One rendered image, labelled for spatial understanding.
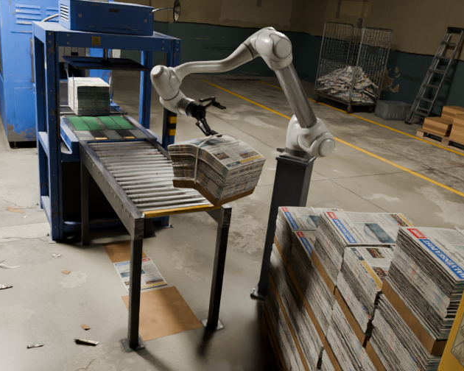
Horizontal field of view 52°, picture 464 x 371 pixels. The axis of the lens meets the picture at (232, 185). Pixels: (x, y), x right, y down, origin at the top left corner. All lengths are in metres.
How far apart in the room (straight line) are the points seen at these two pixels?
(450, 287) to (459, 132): 7.34
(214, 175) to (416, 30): 8.77
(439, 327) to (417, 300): 0.10
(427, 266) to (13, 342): 2.25
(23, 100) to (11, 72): 0.32
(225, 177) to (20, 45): 3.95
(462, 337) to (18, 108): 5.41
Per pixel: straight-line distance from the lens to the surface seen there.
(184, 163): 2.37
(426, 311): 1.35
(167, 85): 2.40
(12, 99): 5.86
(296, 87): 2.54
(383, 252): 1.80
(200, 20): 11.96
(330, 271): 1.92
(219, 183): 2.22
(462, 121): 8.53
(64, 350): 2.85
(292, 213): 2.56
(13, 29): 5.74
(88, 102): 4.32
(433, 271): 1.32
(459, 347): 0.93
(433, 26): 10.43
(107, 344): 2.86
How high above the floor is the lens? 1.84
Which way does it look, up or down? 21 degrees down
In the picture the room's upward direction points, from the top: 7 degrees clockwise
